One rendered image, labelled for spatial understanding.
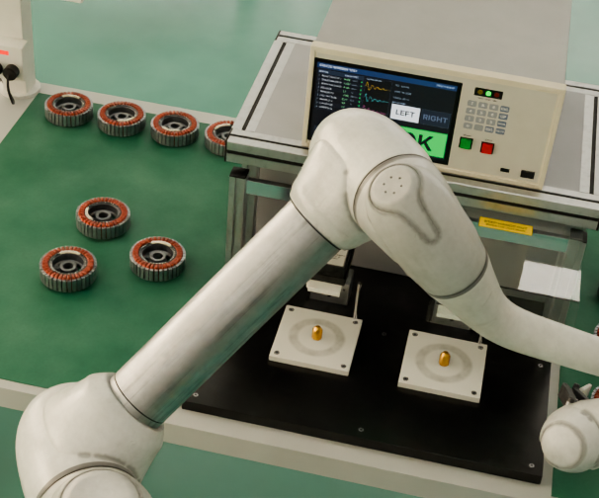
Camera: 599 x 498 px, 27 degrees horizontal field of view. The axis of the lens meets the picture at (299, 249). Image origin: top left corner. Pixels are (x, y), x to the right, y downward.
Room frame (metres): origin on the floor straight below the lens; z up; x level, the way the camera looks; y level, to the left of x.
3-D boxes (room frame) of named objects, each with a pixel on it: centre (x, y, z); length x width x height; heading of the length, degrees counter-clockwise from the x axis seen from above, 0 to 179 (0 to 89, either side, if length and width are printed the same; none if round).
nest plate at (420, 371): (1.70, -0.29, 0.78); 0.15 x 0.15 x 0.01; 81
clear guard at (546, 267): (1.70, -0.36, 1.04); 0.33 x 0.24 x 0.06; 171
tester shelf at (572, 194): (2.04, -0.22, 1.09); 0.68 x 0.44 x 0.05; 81
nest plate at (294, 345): (1.74, -0.05, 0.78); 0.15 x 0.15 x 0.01; 81
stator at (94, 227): (2.06, 0.42, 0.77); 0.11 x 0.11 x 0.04
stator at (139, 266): (1.94, 0.28, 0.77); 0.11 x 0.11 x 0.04
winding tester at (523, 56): (2.04, -0.23, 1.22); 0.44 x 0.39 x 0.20; 81
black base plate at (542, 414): (1.74, -0.17, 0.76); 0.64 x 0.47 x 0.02; 81
